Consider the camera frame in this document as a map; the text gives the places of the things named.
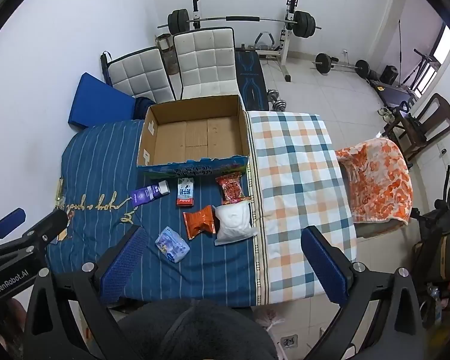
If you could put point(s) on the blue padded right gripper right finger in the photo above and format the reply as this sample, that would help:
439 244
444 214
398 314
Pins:
330 265

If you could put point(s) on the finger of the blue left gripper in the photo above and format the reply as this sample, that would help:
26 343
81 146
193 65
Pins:
13 220

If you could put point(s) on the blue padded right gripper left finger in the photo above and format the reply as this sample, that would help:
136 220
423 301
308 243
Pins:
118 263

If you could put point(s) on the blue tissue pack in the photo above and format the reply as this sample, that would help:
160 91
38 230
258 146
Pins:
172 245

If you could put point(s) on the purple toothpaste tube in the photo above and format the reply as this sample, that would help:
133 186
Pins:
149 193

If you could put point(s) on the white soft pillow pack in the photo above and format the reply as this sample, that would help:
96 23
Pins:
234 223

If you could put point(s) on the orange snack bag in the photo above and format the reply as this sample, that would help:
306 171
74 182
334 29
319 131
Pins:
202 221

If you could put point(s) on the milk carton with cow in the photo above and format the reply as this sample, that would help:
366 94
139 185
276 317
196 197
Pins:
185 190

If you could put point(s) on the red patterned snack bag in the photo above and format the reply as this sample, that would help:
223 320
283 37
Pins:
231 187

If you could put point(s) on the plaid checkered blanket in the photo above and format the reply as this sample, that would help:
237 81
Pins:
295 181

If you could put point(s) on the black cap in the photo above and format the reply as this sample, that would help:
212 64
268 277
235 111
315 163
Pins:
195 329

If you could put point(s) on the orange floral blanket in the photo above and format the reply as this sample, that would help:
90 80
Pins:
380 189

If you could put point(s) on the blue striped bedsheet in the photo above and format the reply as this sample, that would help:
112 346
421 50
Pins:
99 173

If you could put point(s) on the blue foam mat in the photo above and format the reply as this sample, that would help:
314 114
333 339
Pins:
96 103

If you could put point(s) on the dark wooden chair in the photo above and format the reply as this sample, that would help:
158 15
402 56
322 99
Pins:
413 134

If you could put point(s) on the open cardboard box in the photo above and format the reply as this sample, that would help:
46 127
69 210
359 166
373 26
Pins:
194 137

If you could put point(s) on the chrome dumbbell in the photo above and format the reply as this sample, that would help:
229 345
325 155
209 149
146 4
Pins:
277 103

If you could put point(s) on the blue black bench pad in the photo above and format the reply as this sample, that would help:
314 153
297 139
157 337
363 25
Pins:
250 79

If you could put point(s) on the floor barbell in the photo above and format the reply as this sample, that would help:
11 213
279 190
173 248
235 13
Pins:
324 63

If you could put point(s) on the white quilted chair left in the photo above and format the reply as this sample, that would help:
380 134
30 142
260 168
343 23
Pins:
140 74

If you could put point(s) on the white quilted chair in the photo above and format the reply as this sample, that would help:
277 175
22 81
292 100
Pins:
207 62
140 74

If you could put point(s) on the white quilted chair right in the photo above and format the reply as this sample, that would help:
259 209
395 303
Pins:
207 62

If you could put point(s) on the barbell on rack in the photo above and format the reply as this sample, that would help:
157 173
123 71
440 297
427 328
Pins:
302 24

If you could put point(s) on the white weight bench rack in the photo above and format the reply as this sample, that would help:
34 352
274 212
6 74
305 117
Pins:
280 53

